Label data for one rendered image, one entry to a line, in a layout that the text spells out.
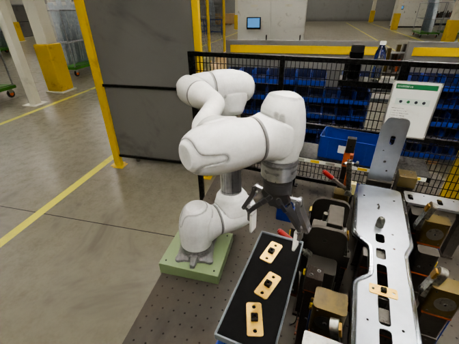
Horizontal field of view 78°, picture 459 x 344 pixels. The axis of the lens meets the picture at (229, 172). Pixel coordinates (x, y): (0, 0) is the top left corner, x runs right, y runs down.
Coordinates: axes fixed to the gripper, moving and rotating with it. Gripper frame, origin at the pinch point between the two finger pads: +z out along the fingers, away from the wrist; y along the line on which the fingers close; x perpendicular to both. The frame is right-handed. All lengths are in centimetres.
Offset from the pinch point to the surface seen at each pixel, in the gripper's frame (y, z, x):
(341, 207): 12.3, 4.1, 30.1
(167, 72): -199, 1, 160
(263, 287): 3.7, 6.6, -12.2
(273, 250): 0.4, 5.7, 0.2
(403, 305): 37.8, 23.0, 16.7
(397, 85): 13, -20, 118
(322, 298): 16.8, 15.0, -0.8
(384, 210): 26, 23, 64
